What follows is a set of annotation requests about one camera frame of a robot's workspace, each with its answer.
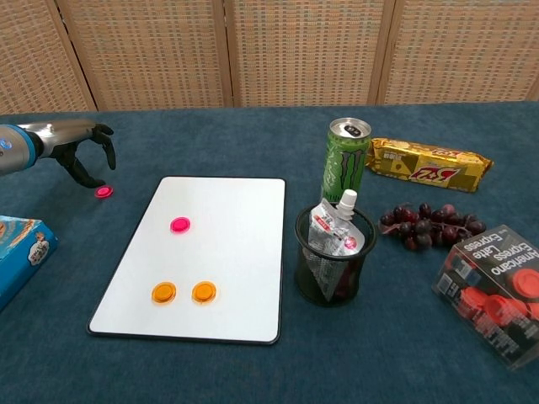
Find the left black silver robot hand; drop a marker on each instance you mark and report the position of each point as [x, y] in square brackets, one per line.
[67, 134]

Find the pink round magnet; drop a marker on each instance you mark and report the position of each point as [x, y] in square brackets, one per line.
[180, 225]
[104, 192]

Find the orange round magnet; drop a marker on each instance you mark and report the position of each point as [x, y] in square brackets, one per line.
[204, 291]
[164, 291]

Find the blue cookie box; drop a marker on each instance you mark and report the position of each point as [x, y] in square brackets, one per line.
[21, 261]

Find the blue felt table cover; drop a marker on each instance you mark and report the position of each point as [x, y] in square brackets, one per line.
[210, 143]

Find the white magnetic board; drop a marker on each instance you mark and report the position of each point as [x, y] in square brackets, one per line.
[236, 244]

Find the woven folding screen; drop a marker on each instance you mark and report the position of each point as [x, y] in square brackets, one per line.
[295, 50]

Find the black mesh cup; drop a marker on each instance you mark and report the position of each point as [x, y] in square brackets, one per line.
[307, 269]

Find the green energy drink can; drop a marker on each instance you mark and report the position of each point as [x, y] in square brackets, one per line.
[343, 164]

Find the silver spouted jelly pouch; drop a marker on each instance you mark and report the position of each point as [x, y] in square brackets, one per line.
[332, 231]

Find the gold biscuit pack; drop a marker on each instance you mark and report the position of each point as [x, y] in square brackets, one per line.
[421, 166]

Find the dark red grape bunch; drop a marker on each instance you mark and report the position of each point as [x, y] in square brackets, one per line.
[421, 229]

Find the clear coffee capsule box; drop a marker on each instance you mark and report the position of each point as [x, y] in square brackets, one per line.
[497, 294]

